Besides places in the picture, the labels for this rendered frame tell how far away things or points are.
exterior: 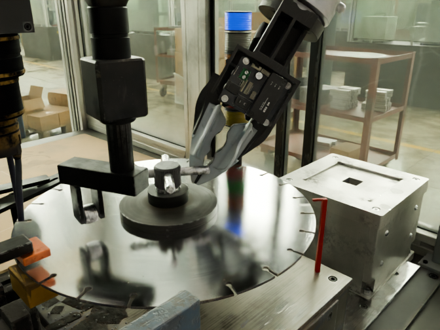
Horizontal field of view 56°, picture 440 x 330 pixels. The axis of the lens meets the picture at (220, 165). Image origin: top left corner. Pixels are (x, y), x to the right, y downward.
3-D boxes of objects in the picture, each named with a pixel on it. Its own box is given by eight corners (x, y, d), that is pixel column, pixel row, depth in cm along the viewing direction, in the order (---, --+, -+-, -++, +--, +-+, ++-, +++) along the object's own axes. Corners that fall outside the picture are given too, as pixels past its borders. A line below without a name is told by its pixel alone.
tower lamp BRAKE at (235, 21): (236, 29, 71) (237, 10, 70) (256, 30, 68) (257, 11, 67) (219, 30, 68) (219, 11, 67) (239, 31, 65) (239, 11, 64)
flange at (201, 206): (196, 241, 41) (196, 219, 40) (99, 223, 44) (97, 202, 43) (229, 195, 51) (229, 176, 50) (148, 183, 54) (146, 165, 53)
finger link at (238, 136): (192, 192, 43) (237, 115, 41) (195, 181, 49) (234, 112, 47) (218, 207, 43) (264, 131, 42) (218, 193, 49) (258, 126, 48)
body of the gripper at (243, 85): (203, 96, 39) (268, -20, 38) (205, 95, 48) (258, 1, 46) (272, 136, 40) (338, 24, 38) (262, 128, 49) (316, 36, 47)
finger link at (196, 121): (181, 127, 46) (219, 57, 45) (181, 126, 47) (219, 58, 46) (217, 148, 46) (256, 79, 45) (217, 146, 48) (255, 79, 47)
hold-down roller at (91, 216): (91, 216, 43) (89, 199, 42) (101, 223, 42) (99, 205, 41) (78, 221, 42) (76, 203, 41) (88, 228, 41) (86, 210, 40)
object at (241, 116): (236, 119, 77) (236, 103, 76) (254, 124, 74) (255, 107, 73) (219, 124, 74) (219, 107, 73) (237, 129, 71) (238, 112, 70)
